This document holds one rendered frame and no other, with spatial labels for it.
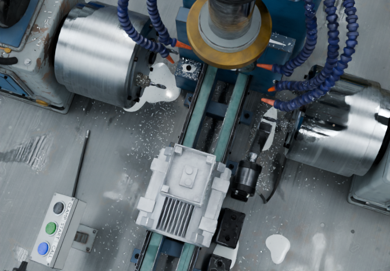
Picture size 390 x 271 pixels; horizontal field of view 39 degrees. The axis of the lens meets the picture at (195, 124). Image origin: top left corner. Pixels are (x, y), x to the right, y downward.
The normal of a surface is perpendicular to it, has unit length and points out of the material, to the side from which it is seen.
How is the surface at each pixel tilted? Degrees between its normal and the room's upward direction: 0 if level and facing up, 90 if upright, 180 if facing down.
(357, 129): 21
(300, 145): 58
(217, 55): 0
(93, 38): 5
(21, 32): 0
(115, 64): 28
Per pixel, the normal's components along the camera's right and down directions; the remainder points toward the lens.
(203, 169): -0.01, -0.25
